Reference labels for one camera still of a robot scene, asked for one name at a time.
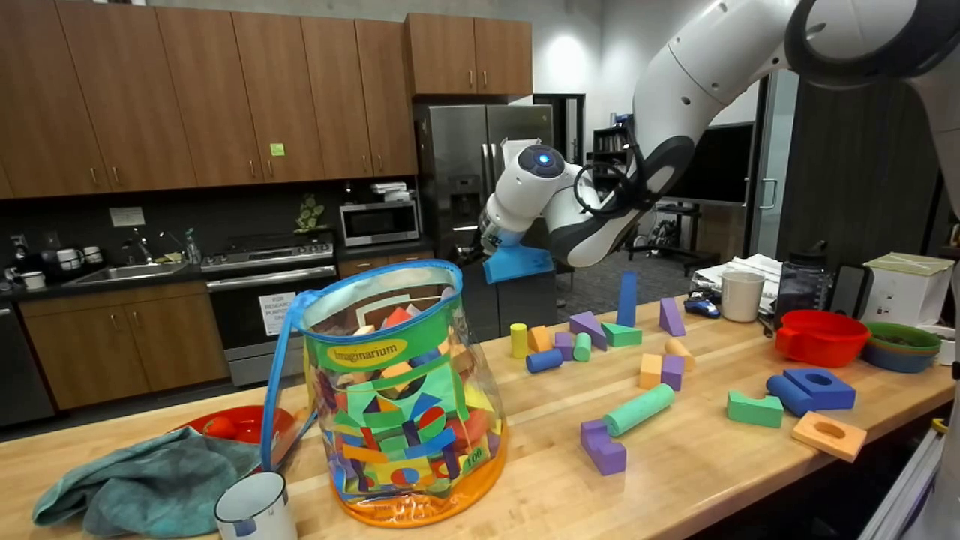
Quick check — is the small blue cylinder block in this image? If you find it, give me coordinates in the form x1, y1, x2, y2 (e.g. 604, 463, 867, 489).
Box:
525, 346, 568, 379

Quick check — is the large purple wedge block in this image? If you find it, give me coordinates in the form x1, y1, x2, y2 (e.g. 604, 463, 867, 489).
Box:
568, 310, 611, 352

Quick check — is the clear plastic block bag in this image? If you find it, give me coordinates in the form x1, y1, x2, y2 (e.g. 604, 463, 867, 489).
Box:
261, 255, 514, 530

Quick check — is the green rectangular block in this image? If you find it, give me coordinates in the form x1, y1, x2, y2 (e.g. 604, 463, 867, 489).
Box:
600, 322, 644, 352

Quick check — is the purple triangle block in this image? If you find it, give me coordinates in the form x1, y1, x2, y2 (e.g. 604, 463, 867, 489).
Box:
658, 293, 691, 338

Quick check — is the long green cylinder block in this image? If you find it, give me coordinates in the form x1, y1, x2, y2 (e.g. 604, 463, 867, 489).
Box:
604, 382, 679, 440

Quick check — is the purple notched block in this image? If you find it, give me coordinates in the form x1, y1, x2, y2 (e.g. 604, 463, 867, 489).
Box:
578, 416, 629, 478

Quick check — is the purple rectangular block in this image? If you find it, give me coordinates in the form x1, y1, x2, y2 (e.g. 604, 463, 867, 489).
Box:
661, 353, 686, 392

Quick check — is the green arch block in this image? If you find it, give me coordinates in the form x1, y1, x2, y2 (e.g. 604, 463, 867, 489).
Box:
724, 388, 786, 432

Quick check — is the large blue cylinder block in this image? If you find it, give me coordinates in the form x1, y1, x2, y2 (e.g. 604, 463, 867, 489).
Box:
765, 373, 816, 420

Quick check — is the orange square block with hole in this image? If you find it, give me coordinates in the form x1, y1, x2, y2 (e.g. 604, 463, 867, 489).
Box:
790, 407, 870, 465

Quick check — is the blue block with hole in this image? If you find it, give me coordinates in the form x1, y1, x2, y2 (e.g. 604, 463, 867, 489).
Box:
781, 362, 857, 415

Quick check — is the wooden base cabinet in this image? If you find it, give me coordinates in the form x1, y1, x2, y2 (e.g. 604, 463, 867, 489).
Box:
336, 247, 435, 279
16, 279, 231, 415

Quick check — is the silver microwave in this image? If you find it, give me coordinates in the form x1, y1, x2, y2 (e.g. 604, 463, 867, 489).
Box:
336, 198, 426, 252

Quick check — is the stainless steel fridge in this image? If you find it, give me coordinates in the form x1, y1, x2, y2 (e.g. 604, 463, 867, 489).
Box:
415, 98, 559, 343

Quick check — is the dark storage shelf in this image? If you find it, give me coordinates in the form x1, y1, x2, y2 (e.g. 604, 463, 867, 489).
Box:
592, 124, 643, 193

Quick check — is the small green plant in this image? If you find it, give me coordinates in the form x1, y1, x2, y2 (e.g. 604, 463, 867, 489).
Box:
291, 193, 331, 236

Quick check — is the small blue object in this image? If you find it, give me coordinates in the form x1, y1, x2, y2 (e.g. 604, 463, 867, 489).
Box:
684, 293, 724, 322

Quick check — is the white paper stack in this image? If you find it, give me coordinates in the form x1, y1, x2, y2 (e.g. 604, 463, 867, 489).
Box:
691, 252, 786, 302

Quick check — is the stainless steel oven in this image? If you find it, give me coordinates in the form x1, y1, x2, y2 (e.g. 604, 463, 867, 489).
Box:
205, 236, 341, 388

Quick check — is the large black screen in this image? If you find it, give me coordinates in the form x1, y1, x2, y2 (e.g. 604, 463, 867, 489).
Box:
670, 120, 759, 205

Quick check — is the red plastic bowl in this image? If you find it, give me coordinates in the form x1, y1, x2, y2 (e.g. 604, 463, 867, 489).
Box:
773, 306, 874, 370
187, 403, 303, 446

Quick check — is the white enamel mug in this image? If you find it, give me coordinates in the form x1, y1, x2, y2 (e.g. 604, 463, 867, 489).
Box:
210, 469, 301, 540

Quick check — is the kitchen sink faucet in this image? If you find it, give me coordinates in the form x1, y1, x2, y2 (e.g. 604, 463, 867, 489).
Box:
129, 225, 159, 266

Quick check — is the black flat device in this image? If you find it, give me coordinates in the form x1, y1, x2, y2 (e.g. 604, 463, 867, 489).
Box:
827, 260, 874, 322

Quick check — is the teal cloth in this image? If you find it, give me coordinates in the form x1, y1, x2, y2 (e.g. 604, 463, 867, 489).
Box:
29, 427, 263, 540

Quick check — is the white storage box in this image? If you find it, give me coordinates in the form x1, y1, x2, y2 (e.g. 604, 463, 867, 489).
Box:
862, 248, 958, 327

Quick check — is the green bowl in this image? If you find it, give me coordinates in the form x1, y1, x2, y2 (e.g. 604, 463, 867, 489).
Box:
863, 319, 944, 353

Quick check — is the blue bowl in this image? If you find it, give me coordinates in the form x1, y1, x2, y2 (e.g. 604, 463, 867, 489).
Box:
863, 343, 943, 376

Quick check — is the black dishwasher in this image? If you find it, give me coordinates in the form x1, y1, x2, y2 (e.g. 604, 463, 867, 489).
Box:
0, 297, 53, 429

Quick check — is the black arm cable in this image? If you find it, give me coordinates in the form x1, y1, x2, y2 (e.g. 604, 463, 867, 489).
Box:
570, 148, 649, 221

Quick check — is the short wooden wall cabinet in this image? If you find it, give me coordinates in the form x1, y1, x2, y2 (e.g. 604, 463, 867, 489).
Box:
402, 12, 535, 98

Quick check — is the long wooden wall cabinet row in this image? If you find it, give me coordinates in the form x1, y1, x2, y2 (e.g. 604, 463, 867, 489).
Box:
0, 0, 419, 201

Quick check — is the white wall plate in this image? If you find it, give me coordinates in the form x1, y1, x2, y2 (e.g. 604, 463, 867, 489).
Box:
104, 205, 149, 231

